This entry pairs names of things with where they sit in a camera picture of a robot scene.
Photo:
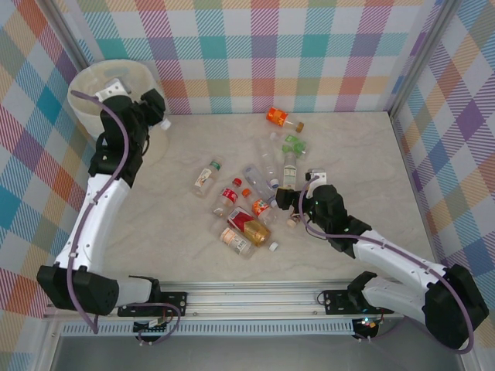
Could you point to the small beige bottle cap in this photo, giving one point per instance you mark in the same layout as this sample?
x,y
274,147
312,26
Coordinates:
x,y
291,223

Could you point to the white label plastic bottle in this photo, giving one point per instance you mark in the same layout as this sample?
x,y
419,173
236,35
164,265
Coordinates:
x,y
289,174

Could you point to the cream round waste bin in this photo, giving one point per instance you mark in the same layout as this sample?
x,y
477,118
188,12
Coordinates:
x,y
158,148

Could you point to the red label amber bottle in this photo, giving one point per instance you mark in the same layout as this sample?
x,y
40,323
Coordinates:
x,y
255,232

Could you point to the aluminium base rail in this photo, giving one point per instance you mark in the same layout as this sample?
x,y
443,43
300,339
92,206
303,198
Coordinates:
x,y
251,297

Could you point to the clear bottle orange white label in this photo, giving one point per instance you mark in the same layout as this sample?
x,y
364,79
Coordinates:
x,y
234,237

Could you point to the clear plastic bottle white cap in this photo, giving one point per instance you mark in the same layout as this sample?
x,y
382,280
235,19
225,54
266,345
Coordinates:
x,y
165,124

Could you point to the clear bottle bluish cap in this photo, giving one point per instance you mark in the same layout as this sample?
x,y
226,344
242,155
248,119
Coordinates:
x,y
253,175

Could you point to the small electronics board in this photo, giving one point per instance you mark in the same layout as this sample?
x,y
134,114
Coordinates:
x,y
152,326
367,324

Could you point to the aluminium frame post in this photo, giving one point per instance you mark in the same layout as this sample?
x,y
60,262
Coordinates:
x,y
423,58
71,35

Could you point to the orange label bottle brown cap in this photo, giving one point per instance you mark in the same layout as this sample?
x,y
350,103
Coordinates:
x,y
276,116

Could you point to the clear ribbed bottle white cap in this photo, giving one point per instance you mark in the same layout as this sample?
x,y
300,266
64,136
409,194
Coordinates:
x,y
267,154

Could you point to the grey metal base panel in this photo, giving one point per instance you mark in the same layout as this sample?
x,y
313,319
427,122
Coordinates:
x,y
251,353

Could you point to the crushed green label bottle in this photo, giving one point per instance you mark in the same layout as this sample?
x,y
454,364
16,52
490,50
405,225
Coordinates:
x,y
298,146

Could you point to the red cap red label bottle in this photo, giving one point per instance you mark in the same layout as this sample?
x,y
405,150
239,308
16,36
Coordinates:
x,y
229,194

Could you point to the green cap plastic bottle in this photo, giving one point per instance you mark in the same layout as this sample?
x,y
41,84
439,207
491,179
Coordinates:
x,y
205,179

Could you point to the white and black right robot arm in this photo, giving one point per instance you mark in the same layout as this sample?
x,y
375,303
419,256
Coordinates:
x,y
394,257

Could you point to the aluminium frame side beam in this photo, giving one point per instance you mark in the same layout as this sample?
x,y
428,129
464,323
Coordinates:
x,y
418,185

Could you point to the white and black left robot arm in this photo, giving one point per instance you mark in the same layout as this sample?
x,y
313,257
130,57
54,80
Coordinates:
x,y
96,216

